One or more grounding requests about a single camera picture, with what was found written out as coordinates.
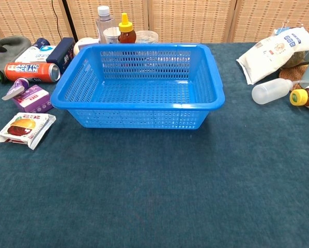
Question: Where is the white flour bag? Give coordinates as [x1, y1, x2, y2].
[236, 26, 309, 85]

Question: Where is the blue plastic perforated basket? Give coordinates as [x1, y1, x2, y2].
[50, 43, 226, 130]

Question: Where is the clear round clip container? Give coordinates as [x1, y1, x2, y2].
[135, 30, 159, 44]

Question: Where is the white snack packet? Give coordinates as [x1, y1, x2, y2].
[0, 112, 57, 150]

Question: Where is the bamboo folding screen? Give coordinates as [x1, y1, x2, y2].
[0, 0, 309, 44]

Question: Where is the white blue tissue pack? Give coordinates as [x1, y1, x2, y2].
[14, 45, 57, 64]

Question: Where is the white drink bottle yellow cap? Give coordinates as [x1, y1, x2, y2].
[289, 83, 309, 110]

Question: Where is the black tripod stand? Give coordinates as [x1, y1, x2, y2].
[61, 0, 75, 43]

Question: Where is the teal felt table cover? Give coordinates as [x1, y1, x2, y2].
[0, 42, 309, 248]

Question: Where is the cream round bowl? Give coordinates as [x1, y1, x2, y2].
[73, 37, 100, 56]

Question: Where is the honey bottle yellow cap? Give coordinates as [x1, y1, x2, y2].
[118, 12, 137, 44]

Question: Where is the small purple box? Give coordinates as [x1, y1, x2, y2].
[11, 84, 52, 114]

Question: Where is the blue binder clip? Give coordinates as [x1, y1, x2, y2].
[273, 20, 291, 36]

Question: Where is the white paper cup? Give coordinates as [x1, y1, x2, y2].
[103, 26, 121, 44]

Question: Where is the woven rattan coaster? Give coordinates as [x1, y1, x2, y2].
[279, 64, 309, 91]

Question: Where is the orange Arctic Ocean can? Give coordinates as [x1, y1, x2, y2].
[4, 62, 61, 83]

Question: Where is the clear plastic water bottle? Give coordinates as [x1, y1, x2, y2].
[96, 5, 116, 44]

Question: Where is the grey folded towel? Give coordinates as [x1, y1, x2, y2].
[0, 35, 33, 84]

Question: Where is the dark blue rectangular box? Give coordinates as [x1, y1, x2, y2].
[45, 37, 76, 75]

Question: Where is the thin black hanging cable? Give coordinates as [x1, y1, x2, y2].
[51, 0, 61, 38]

